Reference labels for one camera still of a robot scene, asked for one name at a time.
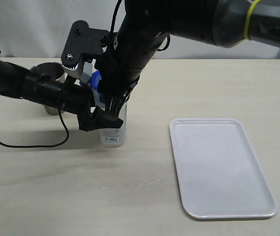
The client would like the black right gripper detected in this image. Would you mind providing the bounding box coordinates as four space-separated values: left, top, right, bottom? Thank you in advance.
95 36 164 116

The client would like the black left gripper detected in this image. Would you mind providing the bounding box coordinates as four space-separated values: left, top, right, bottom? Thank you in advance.
60 82 124 131

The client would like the clear tall plastic container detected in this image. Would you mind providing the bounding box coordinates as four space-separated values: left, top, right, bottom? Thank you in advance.
99 103 127 148

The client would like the blue plastic snap lid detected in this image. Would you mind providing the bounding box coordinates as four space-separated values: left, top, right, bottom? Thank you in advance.
89 70 106 108

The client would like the stainless steel cup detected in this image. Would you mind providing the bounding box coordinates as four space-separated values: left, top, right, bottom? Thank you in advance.
30 62 65 116

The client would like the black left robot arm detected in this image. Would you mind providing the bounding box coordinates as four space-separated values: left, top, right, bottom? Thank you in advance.
0 60 123 131

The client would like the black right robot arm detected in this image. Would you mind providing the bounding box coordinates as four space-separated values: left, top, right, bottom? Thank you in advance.
96 0 280 116

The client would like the white backdrop curtain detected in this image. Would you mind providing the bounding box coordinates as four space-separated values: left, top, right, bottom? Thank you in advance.
0 0 280 59

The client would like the white rectangular plastic tray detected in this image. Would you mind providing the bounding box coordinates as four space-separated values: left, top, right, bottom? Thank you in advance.
169 118 278 220

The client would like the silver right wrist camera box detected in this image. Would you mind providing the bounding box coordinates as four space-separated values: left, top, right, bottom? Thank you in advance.
61 20 112 81

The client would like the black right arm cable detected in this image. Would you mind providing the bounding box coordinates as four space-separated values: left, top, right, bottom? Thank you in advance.
102 0 171 54

